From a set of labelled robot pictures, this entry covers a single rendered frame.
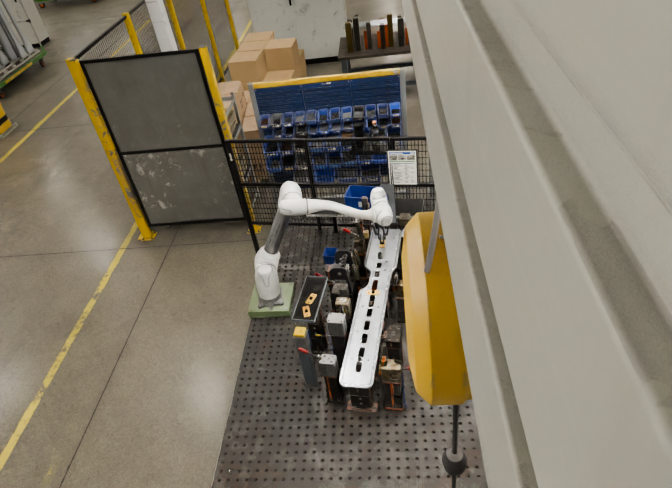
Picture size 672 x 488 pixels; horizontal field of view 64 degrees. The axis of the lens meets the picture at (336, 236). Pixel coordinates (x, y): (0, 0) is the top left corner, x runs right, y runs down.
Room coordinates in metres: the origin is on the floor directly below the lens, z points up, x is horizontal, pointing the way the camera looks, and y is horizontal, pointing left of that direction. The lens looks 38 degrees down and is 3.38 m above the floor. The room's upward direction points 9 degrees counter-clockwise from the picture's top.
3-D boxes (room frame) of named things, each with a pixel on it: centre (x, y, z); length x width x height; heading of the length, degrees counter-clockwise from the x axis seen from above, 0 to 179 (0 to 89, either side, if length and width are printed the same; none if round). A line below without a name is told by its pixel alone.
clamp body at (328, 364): (1.92, 0.15, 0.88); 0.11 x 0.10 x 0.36; 73
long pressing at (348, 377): (2.42, -0.18, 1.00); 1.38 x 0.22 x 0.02; 163
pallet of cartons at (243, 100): (6.18, 0.85, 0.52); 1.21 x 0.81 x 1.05; 176
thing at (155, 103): (4.80, 1.45, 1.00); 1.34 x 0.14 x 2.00; 82
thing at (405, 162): (3.39, -0.57, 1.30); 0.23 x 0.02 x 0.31; 73
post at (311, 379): (2.07, 0.28, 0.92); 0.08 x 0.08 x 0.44; 73
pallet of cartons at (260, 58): (7.55, 0.55, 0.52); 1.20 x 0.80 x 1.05; 169
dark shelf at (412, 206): (3.36, -0.24, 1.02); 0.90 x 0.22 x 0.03; 73
